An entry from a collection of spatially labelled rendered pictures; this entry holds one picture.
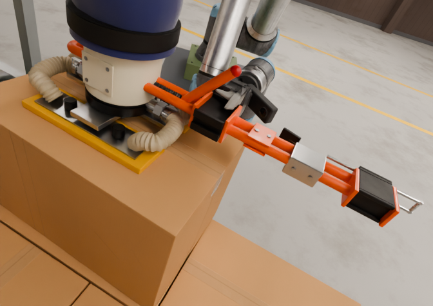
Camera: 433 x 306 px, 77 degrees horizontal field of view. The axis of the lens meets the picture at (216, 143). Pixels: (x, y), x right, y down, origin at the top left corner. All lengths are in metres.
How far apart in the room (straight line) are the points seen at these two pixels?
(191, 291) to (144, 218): 0.44
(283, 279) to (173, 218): 0.61
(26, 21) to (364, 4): 10.42
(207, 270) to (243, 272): 0.12
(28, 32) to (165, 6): 1.23
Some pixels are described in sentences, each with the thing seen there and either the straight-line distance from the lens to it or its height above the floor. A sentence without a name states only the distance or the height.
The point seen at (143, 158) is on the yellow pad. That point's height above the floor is 0.97.
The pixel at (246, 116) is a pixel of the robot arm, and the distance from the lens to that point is 0.90.
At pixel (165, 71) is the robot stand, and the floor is 0.75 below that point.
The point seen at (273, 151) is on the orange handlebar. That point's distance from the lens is 0.57.
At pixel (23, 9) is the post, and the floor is 0.84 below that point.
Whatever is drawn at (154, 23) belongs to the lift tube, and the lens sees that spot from 0.56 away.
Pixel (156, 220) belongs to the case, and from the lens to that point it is 0.55.
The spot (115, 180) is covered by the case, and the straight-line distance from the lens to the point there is 0.60.
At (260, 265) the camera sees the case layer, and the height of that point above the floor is 0.54.
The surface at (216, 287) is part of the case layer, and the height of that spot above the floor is 0.54.
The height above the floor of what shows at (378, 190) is 1.10.
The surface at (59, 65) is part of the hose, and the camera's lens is 0.80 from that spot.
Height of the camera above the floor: 1.41
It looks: 38 degrees down
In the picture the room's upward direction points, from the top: 20 degrees clockwise
